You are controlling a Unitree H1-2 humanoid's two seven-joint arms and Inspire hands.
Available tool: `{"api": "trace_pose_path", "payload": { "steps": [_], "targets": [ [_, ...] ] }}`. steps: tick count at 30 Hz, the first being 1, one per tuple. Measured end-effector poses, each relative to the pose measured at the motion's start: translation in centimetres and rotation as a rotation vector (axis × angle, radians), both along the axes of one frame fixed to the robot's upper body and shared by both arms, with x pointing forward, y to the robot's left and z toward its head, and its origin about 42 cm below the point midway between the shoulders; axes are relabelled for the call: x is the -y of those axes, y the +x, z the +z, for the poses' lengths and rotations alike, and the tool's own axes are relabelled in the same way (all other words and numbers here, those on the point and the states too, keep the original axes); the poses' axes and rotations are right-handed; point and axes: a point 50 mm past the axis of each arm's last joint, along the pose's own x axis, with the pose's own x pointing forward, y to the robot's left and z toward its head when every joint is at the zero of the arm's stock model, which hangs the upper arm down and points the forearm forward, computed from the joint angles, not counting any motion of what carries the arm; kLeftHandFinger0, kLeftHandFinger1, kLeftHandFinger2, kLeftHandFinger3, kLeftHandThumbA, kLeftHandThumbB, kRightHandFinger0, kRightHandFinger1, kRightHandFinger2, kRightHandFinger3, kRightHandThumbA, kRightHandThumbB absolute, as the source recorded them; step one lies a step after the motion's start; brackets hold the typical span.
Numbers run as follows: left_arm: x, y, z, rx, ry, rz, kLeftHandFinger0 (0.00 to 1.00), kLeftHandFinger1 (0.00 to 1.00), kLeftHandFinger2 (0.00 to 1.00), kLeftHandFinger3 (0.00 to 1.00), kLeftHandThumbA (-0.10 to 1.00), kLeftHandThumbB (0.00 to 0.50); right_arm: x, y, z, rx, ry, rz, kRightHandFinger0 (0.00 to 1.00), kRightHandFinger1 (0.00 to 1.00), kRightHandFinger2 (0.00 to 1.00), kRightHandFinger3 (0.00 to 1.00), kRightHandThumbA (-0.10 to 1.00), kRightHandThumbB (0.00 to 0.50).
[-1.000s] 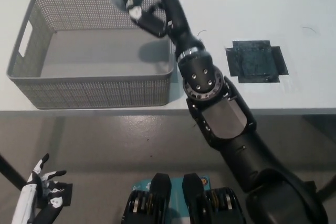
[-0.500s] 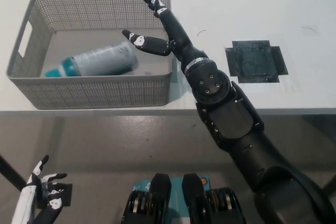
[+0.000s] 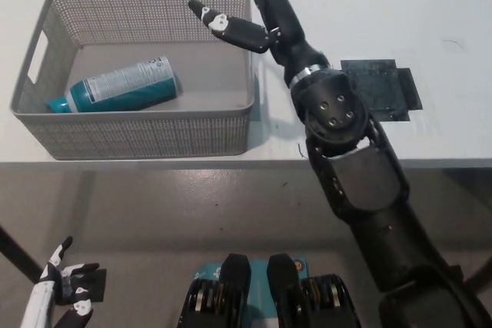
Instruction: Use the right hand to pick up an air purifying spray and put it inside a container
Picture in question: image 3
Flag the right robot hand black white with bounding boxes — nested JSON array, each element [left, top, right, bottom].
[[188, 0, 328, 84]]

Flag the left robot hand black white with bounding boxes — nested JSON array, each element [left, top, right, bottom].
[[18, 235, 100, 328]]

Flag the teal white spray bottle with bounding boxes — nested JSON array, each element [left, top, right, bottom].
[[46, 55, 179, 114]]

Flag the black table leg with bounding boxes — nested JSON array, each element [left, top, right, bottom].
[[0, 223, 42, 283]]

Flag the black floor tape patch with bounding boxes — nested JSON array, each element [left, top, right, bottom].
[[61, 268, 108, 305]]

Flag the black tape patch on table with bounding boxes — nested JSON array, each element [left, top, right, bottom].
[[339, 58, 424, 124]]

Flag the grey perforated plastic basket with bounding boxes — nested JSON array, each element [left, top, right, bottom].
[[9, 0, 257, 161]]

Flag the robot body black teal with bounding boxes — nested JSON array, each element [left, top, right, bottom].
[[176, 253, 363, 328]]

